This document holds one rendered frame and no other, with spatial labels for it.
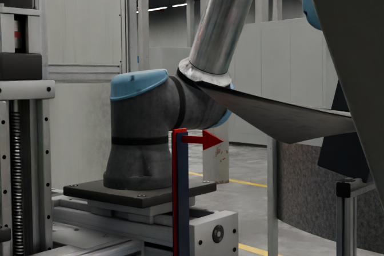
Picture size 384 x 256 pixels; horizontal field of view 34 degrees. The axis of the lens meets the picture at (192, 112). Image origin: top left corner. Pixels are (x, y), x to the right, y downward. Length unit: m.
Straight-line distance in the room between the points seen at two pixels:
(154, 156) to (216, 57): 0.23
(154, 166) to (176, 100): 0.14
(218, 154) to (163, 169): 6.22
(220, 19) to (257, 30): 10.20
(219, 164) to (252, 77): 4.24
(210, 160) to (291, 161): 4.52
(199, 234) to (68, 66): 1.55
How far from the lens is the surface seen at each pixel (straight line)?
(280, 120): 0.67
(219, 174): 7.49
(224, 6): 1.22
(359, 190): 1.25
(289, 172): 3.02
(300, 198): 2.95
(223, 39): 1.24
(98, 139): 2.69
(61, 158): 2.55
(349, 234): 1.23
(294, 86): 10.79
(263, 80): 11.31
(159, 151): 1.24
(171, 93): 1.25
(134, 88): 1.22
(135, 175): 1.22
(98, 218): 1.30
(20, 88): 1.14
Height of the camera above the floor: 1.25
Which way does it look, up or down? 3 degrees down
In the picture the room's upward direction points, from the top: 1 degrees counter-clockwise
